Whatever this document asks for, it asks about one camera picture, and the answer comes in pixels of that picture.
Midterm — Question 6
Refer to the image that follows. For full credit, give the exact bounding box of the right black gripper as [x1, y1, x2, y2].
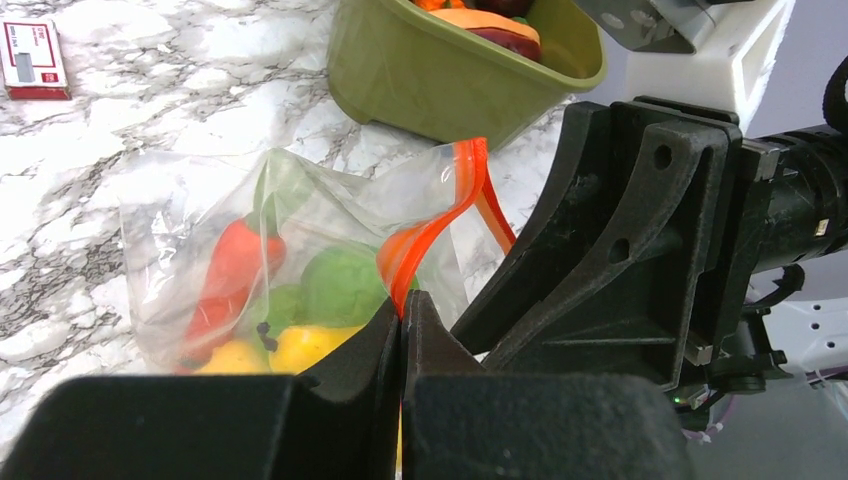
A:
[485, 96, 847, 391]

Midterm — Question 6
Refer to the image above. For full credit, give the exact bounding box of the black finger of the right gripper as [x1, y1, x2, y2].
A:
[452, 102, 620, 354]

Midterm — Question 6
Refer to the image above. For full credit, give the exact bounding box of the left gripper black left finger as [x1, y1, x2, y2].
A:
[1, 302, 400, 479]

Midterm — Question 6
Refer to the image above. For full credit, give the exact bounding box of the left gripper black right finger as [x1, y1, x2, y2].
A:
[402, 291, 696, 479]

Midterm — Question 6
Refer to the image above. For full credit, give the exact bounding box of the yellow toy lemon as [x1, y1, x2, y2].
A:
[256, 322, 363, 375]

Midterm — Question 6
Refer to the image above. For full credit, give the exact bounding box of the green toy lime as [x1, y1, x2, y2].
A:
[298, 243, 388, 328]

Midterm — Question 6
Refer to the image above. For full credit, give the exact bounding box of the clear zip top bag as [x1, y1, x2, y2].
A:
[118, 138, 516, 374]

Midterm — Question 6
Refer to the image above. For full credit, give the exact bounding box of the orange toy carrot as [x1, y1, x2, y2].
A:
[176, 219, 286, 373]

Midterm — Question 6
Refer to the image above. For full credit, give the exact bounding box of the yellow toy bell pepper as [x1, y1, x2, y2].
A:
[194, 340, 269, 375]

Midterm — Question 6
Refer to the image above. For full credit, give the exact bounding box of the green toy leafy vegetable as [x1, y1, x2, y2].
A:
[245, 284, 302, 361]

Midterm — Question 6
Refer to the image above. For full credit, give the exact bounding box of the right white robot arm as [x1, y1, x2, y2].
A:
[452, 65, 847, 402]

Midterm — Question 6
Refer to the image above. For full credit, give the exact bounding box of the red toy steak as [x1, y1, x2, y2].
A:
[431, 8, 541, 62]

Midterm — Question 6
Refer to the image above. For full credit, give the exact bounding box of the dark purple toy plum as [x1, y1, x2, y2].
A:
[474, 0, 534, 18]

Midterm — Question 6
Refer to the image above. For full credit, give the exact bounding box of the olive green plastic bin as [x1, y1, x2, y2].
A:
[327, 1, 606, 149]

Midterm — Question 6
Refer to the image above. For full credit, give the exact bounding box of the small orange toy pumpkin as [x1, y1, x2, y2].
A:
[412, 0, 467, 11]

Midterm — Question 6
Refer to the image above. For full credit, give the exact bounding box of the small red white box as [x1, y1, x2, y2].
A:
[1, 17, 72, 101]

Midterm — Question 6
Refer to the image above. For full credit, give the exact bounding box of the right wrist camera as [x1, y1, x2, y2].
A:
[577, 0, 795, 131]

